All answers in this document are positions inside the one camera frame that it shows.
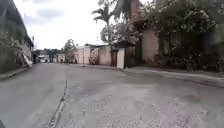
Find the white gate panel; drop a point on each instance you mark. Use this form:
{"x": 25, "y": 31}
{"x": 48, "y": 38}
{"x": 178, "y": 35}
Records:
{"x": 120, "y": 58}

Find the grey concrete road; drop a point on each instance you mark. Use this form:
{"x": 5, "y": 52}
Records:
{"x": 100, "y": 100}

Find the brick building with tower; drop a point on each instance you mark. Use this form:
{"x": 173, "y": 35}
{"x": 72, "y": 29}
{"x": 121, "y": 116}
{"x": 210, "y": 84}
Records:
{"x": 143, "y": 40}

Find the palm tree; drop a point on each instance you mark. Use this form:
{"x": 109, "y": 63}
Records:
{"x": 105, "y": 20}

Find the small round tree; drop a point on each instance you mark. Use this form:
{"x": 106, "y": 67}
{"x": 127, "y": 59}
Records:
{"x": 69, "y": 50}

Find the grey concrete pavement strip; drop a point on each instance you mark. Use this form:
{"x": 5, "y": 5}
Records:
{"x": 173, "y": 75}

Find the dense green bushes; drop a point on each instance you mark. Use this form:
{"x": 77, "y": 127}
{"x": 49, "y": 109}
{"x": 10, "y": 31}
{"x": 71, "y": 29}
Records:
{"x": 190, "y": 33}

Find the low kerb with rubble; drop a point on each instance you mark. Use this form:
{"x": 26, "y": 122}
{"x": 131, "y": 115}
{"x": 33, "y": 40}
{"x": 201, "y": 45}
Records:
{"x": 13, "y": 72}

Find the pink perimeter wall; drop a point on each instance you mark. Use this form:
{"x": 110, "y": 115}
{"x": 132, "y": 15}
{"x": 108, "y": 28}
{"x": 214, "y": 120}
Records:
{"x": 95, "y": 55}

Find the vine-covered grey wall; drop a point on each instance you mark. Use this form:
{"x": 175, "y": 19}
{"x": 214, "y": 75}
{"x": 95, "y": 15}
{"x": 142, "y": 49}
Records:
{"x": 11, "y": 43}

